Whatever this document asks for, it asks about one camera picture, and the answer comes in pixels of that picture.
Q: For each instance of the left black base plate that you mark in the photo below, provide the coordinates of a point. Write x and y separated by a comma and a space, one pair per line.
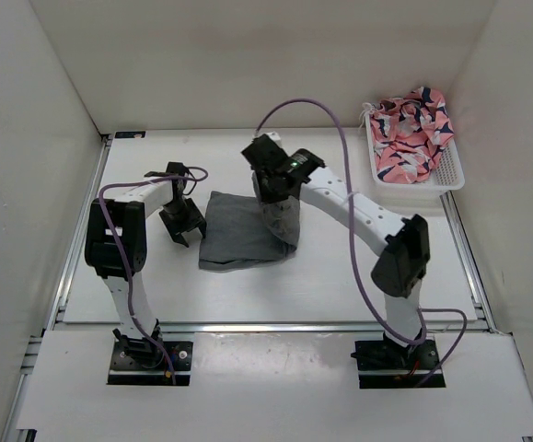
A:
137, 368

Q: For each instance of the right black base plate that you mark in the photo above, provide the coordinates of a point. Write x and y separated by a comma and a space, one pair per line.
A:
383, 366

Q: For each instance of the grey shorts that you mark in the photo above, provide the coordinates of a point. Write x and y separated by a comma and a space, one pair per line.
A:
244, 231

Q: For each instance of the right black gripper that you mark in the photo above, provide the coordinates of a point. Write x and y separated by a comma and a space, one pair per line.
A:
267, 196

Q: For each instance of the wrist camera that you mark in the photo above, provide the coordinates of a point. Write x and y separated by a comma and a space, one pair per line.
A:
265, 152
177, 171

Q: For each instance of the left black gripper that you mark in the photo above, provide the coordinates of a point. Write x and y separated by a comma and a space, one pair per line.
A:
175, 229

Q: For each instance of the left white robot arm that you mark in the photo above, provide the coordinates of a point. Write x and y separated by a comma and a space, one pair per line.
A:
116, 248

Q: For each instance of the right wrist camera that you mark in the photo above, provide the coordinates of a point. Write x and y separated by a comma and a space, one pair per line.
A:
265, 152

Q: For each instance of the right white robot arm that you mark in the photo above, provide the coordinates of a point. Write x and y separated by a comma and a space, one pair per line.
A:
401, 245

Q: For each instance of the blue label sticker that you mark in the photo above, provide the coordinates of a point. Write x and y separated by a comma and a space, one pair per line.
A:
130, 134

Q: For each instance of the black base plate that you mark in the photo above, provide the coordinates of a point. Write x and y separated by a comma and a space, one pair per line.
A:
383, 366
137, 368

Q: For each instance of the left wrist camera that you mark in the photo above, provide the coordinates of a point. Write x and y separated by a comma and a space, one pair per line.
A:
177, 171

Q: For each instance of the white plastic basket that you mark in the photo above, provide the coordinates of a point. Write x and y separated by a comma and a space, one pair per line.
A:
447, 177

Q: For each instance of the pink patterned shorts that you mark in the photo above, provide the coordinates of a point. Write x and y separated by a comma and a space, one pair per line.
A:
409, 135

